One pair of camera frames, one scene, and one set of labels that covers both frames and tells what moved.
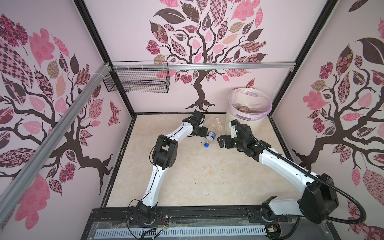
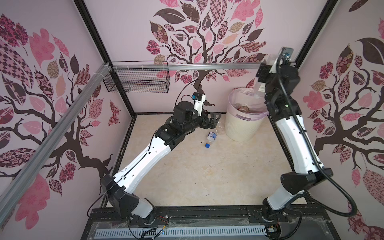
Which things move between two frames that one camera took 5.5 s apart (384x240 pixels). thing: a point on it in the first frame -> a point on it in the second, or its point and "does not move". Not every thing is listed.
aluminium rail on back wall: (199, 66) does not move
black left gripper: (202, 132) -> (212, 121)
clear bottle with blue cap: (210, 137) does not move
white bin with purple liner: (249, 106) does not move
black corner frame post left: (88, 19) does not move
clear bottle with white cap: (219, 128) -> (260, 92)
